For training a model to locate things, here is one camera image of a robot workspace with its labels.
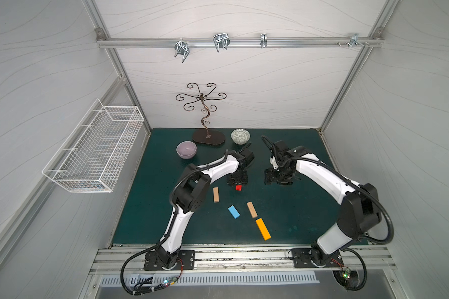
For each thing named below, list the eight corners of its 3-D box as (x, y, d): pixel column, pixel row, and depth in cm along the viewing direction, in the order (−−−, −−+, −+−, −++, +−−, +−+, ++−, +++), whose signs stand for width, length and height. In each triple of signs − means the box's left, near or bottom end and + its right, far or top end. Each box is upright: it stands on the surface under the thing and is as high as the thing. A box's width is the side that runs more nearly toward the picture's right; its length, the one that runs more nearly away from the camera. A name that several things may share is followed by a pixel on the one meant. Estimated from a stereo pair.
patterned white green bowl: (230, 144, 114) (230, 140, 111) (230, 133, 121) (230, 128, 117) (250, 144, 114) (250, 140, 111) (249, 133, 121) (249, 128, 117)
